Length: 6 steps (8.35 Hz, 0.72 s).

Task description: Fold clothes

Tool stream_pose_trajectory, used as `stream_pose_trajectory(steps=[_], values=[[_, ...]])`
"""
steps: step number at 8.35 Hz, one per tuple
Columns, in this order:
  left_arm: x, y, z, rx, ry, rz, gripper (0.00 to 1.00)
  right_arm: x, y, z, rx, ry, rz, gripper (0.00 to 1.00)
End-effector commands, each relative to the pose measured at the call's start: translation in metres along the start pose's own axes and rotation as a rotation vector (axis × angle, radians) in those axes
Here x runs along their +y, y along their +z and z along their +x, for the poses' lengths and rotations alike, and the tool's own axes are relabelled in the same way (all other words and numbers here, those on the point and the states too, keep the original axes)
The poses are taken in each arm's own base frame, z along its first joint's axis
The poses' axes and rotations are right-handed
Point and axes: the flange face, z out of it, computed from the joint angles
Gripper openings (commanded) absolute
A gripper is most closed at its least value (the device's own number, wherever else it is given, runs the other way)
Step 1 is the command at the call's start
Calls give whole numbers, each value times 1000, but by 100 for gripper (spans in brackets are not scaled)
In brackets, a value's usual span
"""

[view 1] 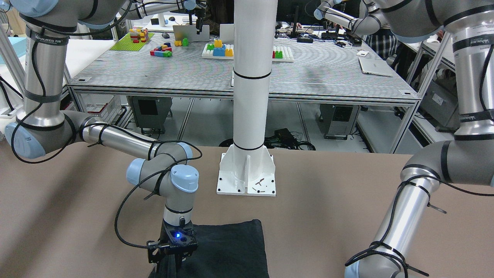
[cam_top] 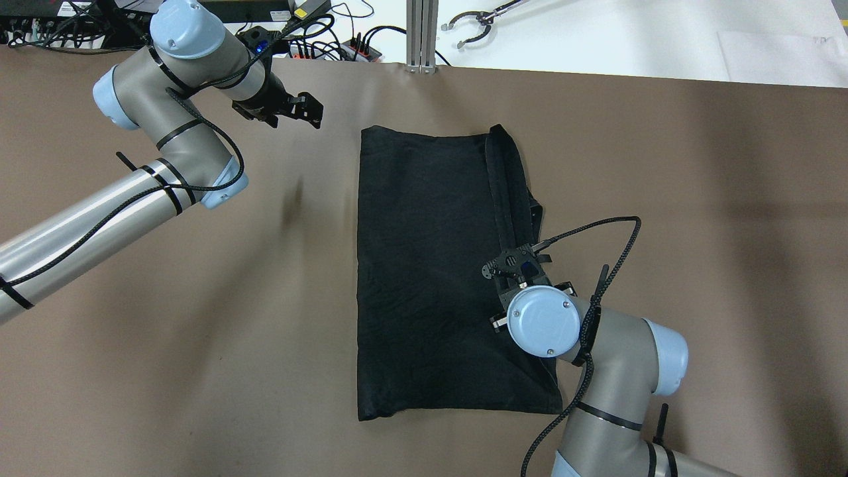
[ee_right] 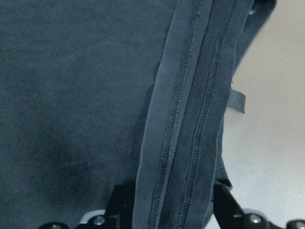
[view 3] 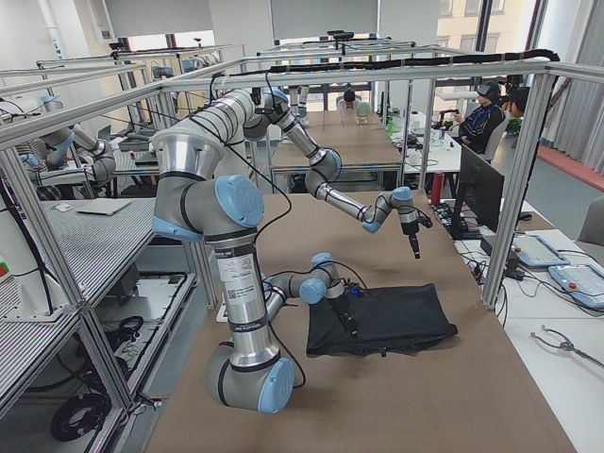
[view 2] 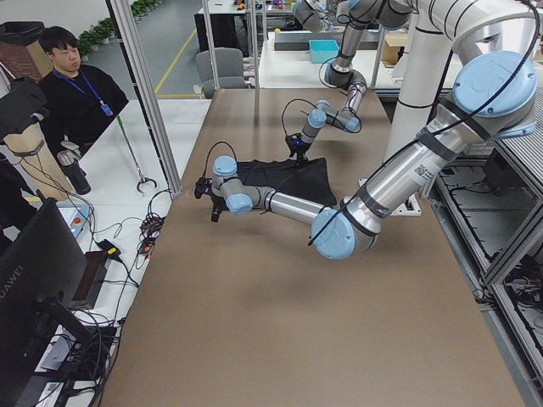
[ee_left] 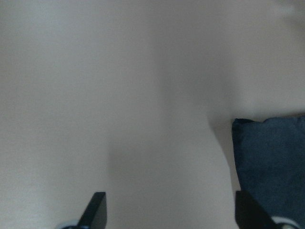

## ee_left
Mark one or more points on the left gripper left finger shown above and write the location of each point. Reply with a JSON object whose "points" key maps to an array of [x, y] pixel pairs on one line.
{"points": [[95, 214]]}

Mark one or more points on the black t-shirt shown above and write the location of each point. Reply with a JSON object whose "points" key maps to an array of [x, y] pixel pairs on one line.
{"points": [[270, 163]]}

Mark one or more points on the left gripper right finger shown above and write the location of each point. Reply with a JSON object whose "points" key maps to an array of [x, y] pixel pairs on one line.
{"points": [[249, 214]]}

